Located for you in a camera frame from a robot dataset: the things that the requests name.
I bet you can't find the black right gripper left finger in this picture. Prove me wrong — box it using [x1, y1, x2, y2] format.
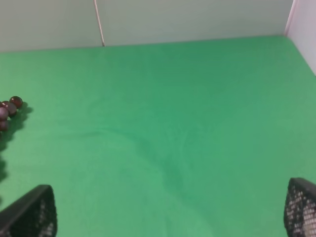
[0, 185, 57, 237]

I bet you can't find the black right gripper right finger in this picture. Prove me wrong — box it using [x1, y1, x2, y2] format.
[283, 178, 316, 237]

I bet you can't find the red plastic grape bunch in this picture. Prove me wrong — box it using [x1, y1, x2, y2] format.
[0, 96, 23, 135]

